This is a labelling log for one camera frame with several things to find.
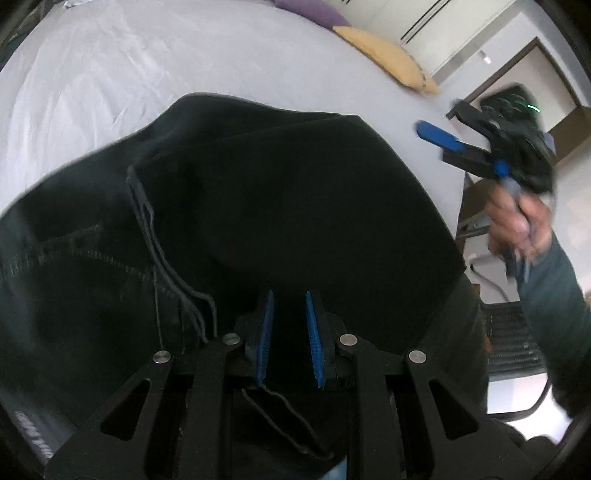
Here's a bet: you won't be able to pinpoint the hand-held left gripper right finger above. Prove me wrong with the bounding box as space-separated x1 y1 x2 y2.
305 288 541 480

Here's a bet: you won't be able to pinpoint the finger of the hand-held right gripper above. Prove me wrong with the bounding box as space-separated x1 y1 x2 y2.
416 120 498 179
446 99 497 136

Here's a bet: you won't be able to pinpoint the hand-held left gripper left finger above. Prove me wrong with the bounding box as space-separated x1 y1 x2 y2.
44 288 278 480

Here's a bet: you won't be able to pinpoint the black denim pants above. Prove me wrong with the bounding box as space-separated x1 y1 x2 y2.
0 92 491 480

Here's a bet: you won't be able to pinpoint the person's right forearm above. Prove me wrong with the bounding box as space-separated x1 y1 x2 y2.
515 230 591 422

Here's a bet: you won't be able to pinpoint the person's right hand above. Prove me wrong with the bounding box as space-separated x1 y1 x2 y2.
485 184 556 267

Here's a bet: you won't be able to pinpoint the wooden furniture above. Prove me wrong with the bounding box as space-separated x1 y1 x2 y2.
456 174 492 241

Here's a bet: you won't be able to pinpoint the yellow pillow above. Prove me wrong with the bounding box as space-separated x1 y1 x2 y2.
332 25 443 96

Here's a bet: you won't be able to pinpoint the white wardrobe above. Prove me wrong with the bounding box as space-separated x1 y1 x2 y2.
323 0 548 89

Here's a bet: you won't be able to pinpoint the purple pillow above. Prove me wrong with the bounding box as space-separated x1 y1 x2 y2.
274 0 352 28

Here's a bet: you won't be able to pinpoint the bed with white sheet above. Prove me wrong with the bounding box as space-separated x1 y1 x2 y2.
0 0 468 245

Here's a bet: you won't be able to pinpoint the brown wooden door frame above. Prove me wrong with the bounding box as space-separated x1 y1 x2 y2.
455 37 591 168

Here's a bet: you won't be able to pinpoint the grey cable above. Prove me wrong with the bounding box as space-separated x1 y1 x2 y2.
470 262 509 302

